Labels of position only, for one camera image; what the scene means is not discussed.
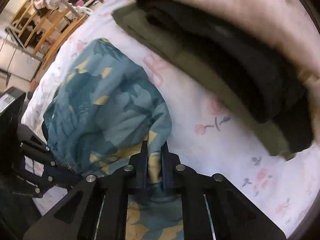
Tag teal camouflage shorts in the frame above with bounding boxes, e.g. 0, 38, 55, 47
42, 38, 183, 239

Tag black garment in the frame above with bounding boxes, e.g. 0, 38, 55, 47
137, 0, 314, 152

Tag olive green garment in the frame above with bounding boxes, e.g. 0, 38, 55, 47
112, 3, 296, 160

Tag pink bear print garment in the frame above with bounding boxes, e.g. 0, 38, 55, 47
173, 0, 319, 142

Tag floral white bed sheet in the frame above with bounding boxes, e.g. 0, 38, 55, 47
22, 0, 319, 237

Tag wooden shelf rack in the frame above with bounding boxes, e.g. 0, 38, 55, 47
1, 0, 104, 68

